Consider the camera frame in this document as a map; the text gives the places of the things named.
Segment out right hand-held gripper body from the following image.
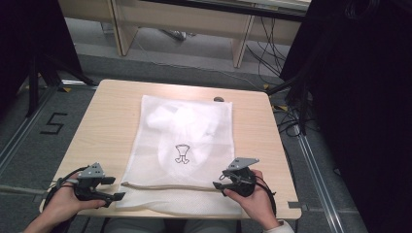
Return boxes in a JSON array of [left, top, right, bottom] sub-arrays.
[[221, 157, 260, 198]]

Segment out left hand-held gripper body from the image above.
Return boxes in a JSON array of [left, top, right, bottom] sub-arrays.
[[73, 162, 107, 201]]

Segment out white mesh laundry bag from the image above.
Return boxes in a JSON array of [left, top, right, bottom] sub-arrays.
[[115, 94, 243, 217]]

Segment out person's right hand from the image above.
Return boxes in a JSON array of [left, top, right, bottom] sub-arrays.
[[224, 169, 280, 230]]

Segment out person's left hand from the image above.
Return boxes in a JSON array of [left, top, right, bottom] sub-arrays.
[[35, 173, 108, 229]]

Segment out person's grey clothing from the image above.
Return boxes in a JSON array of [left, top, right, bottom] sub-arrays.
[[102, 216, 241, 233]]

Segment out white garment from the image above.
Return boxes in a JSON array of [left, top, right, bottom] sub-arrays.
[[145, 102, 225, 169]]

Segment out black metal stand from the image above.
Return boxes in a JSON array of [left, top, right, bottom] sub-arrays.
[[24, 52, 99, 118]]

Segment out black curtain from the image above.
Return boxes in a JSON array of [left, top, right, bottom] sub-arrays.
[[279, 0, 412, 233], [0, 0, 83, 113]]

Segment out grey power strip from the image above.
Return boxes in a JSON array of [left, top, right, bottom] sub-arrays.
[[159, 28, 197, 42]]

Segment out beige wooden desk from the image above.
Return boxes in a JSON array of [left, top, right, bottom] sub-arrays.
[[57, 0, 313, 69]]

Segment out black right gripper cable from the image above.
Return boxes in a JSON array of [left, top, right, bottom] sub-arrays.
[[255, 180, 279, 217]]

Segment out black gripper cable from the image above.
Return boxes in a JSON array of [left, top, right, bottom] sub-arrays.
[[255, 180, 279, 217], [43, 166, 89, 210]]

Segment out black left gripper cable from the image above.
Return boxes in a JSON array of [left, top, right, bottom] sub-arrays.
[[43, 166, 89, 210]]

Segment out grey metal bracket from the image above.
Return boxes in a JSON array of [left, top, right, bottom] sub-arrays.
[[287, 200, 309, 212]]

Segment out beige cord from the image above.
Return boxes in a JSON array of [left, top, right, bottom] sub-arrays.
[[0, 183, 58, 196]]

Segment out metal floor rail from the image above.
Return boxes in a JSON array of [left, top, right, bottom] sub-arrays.
[[294, 124, 345, 233], [0, 86, 57, 177]]

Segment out black floor cables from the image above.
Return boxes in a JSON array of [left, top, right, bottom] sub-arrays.
[[245, 16, 294, 85]]

